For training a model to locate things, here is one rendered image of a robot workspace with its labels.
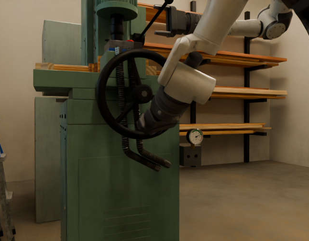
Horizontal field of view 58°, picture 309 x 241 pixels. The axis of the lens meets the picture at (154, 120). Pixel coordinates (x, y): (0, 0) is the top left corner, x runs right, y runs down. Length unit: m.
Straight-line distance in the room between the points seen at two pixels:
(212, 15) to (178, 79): 0.14
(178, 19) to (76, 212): 0.82
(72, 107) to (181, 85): 0.51
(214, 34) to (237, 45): 4.15
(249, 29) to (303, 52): 3.49
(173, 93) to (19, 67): 3.03
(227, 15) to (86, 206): 0.79
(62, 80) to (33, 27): 2.66
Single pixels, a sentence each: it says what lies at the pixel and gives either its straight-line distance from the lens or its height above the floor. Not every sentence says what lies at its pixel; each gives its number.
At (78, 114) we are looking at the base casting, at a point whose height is 0.75.
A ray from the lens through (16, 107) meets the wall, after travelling 3.53.
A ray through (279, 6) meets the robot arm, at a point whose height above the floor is 1.17.
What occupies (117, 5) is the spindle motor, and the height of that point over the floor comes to 1.18.
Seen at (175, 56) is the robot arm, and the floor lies 0.86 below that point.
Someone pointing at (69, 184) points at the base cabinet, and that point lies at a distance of 1.05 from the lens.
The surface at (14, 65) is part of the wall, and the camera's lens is 3.57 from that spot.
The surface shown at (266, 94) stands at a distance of 4.33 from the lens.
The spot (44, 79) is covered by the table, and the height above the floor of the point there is 0.86.
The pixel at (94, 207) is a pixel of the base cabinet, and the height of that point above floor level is 0.41.
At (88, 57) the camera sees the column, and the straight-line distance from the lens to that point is 1.41.
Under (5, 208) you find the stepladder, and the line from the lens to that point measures 1.84.
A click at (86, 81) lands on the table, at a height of 0.87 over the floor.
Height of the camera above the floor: 0.74
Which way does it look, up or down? 1 degrees down
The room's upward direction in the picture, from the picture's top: straight up
